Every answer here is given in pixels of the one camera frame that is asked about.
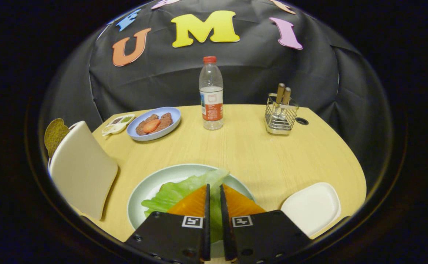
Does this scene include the white square plate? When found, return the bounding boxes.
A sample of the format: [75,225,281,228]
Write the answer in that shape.
[281,182,341,237]

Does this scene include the brown meat patty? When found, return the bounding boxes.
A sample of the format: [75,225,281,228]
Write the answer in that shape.
[136,114,159,136]
[156,113,173,131]

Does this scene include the blue plate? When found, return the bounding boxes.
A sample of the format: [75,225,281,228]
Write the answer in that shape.
[127,107,181,142]

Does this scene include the red tomato slice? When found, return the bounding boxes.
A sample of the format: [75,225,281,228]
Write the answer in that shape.
[143,119,161,133]

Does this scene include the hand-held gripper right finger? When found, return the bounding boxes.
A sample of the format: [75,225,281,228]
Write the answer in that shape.
[220,184,312,264]

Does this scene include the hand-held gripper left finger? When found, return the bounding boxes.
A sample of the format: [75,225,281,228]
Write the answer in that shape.
[124,183,211,264]

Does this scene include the white compartment seasoning dish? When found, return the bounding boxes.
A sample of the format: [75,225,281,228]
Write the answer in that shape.
[102,114,135,137]

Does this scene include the pale green plate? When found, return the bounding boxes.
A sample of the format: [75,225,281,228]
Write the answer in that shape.
[127,164,255,258]

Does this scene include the wire cutlery holder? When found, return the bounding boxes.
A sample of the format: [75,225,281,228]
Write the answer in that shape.
[264,93,299,135]

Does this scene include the brown toasted bread slice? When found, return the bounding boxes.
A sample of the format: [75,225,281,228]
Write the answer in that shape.
[44,118,69,158]

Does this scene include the green lettuce leaf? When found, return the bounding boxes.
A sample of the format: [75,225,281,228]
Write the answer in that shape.
[141,169,230,244]

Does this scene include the clear plastic bottle red cap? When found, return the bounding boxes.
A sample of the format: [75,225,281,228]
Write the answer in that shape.
[199,56,224,131]

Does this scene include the white toaster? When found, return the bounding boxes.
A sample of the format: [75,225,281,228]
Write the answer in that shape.
[48,121,119,220]

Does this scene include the wooden handled utensil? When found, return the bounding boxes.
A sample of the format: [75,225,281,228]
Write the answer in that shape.
[275,83,286,114]
[282,87,292,115]

